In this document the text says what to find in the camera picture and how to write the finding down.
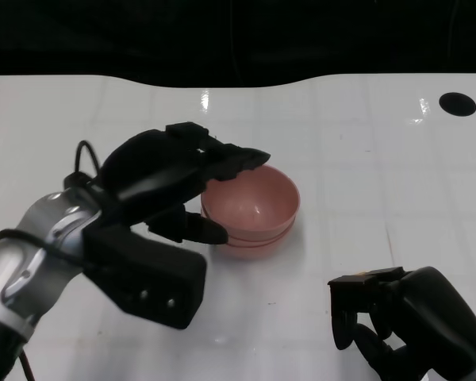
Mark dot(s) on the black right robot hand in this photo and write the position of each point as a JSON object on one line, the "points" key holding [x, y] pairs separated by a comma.
{"points": [[428, 317]]}

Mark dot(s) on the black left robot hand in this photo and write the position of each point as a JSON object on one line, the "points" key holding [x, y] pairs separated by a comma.
{"points": [[150, 174]]}

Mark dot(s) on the pink plastic bowl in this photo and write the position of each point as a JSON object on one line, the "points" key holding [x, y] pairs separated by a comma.
{"points": [[258, 237], [254, 198], [250, 252]]}

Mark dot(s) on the black table backdrop cloth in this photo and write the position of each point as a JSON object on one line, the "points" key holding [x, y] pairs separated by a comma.
{"points": [[103, 39]]}

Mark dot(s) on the black round table grommet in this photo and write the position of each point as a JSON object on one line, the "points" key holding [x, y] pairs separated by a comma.
{"points": [[457, 104]]}

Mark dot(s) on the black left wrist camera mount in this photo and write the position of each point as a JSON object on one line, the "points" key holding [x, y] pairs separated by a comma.
{"points": [[150, 278]]}

